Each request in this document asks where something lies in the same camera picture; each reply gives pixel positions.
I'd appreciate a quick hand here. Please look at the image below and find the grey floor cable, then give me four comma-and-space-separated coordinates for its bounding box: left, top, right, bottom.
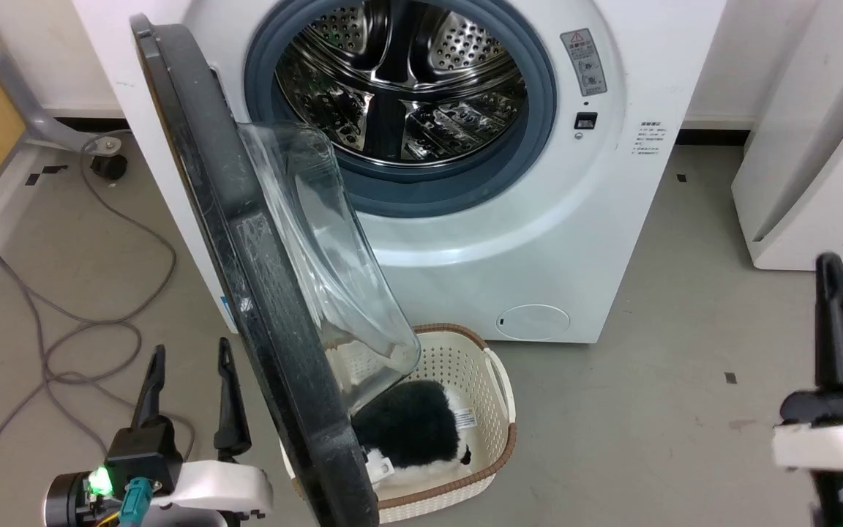
0, 132, 195, 527

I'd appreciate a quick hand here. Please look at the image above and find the round white filter cover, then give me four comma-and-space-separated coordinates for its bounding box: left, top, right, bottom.
496, 304, 571, 342

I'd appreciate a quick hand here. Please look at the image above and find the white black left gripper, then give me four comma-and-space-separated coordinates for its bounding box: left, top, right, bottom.
103, 337, 274, 527

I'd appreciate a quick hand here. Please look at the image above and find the grey metal stand leg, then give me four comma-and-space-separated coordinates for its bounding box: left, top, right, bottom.
0, 50, 130, 154

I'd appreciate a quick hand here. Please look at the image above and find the teal connector cable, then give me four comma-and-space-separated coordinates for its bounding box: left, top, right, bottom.
117, 477, 156, 527

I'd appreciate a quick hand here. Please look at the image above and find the black and white plush toy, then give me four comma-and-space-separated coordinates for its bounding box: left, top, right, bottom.
352, 379, 475, 490

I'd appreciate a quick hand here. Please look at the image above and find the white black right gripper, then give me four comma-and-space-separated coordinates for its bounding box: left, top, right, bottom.
772, 253, 843, 474

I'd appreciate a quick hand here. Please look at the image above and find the white floor-standing appliance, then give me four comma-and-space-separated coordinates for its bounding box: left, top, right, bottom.
731, 0, 843, 273

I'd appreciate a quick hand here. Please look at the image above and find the perforated steel washer drum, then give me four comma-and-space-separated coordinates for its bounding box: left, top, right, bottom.
275, 0, 528, 166

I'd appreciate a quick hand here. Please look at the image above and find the black caster wheel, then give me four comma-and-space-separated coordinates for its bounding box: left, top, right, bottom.
90, 154, 129, 182

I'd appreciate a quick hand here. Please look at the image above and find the white laundry basket brown rim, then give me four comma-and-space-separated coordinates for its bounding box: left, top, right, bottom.
279, 324, 517, 524

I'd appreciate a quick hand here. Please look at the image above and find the white front-load washing machine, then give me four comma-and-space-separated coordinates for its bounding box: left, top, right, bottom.
72, 0, 727, 345

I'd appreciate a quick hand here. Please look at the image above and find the grey rubber door gasket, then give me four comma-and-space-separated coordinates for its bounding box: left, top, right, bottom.
244, 0, 558, 219

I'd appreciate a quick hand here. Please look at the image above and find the black round glass washer door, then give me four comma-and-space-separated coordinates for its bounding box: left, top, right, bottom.
131, 13, 422, 527

